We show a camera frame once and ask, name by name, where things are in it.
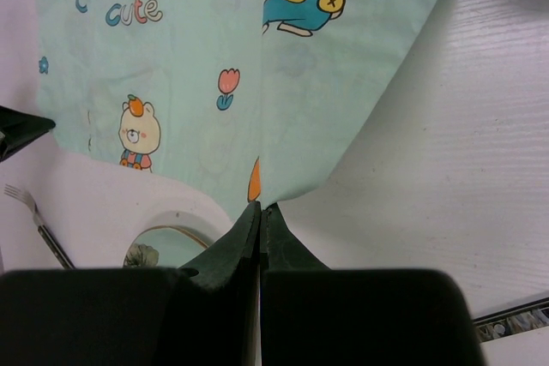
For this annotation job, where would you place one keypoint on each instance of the green floral plate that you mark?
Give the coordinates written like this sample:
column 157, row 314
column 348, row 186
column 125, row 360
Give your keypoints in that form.
column 166, row 246

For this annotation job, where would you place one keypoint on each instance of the green cartoon print cloth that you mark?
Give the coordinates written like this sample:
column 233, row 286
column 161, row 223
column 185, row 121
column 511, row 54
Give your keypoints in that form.
column 243, row 100

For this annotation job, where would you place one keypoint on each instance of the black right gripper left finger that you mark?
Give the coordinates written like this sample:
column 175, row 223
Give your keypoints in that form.
column 203, row 313

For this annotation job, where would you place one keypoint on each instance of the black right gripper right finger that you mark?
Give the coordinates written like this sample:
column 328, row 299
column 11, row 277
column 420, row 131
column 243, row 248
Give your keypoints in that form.
column 314, row 315

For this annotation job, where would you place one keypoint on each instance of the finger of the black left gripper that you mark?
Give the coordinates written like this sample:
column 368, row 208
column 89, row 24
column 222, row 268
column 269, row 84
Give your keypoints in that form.
column 19, row 130

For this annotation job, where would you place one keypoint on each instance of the steel fork black handle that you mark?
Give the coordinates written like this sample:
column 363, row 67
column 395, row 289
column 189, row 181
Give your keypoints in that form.
column 49, row 239

